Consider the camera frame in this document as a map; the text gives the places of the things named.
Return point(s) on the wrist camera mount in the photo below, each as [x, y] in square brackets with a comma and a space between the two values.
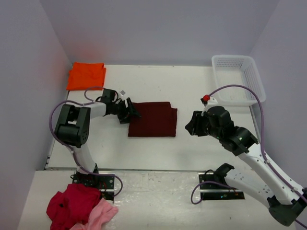
[122, 95]
[208, 102]

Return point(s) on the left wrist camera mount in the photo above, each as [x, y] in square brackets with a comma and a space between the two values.
[122, 95]

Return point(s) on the white plastic basket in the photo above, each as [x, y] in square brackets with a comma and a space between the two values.
[238, 70]

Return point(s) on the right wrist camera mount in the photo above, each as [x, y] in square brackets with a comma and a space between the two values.
[208, 102]

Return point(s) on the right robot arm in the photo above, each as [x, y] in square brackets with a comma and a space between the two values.
[282, 196]

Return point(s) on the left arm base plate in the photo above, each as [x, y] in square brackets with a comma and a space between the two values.
[104, 183]

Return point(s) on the orange folded t-shirt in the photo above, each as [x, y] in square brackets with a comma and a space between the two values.
[84, 75]

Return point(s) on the crimson crumpled t-shirt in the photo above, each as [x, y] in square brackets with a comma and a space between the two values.
[72, 206]

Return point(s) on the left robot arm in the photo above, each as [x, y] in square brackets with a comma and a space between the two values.
[69, 123]

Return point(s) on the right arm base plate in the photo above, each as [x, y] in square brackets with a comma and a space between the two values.
[215, 191]

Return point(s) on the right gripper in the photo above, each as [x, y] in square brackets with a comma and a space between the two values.
[198, 123]

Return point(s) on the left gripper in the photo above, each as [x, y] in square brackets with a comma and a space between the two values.
[126, 110]

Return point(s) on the pink crumpled t-shirt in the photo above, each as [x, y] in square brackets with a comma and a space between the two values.
[101, 214]

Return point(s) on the dark red t-shirt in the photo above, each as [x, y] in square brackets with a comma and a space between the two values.
[157, 120]

